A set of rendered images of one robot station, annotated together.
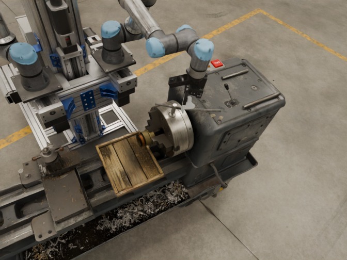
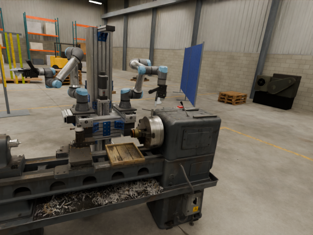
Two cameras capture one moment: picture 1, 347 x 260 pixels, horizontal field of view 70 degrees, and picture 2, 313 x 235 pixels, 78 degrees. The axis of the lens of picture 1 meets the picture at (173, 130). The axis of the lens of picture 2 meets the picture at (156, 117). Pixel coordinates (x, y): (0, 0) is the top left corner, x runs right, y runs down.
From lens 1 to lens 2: 104 cm
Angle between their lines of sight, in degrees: 38
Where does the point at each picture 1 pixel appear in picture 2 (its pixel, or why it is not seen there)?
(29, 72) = (81, 100)
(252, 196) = (226, 229)
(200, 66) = (161, 76)
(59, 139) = not seen: hidden behind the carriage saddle
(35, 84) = (82, 107)
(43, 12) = (96, 79)
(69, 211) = (80, 159)
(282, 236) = not seen: outside the picture
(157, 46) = (142, 67)
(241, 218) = not seen: outside the picture
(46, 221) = (64, 168)
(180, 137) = (155, 128)
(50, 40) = (95, 93)
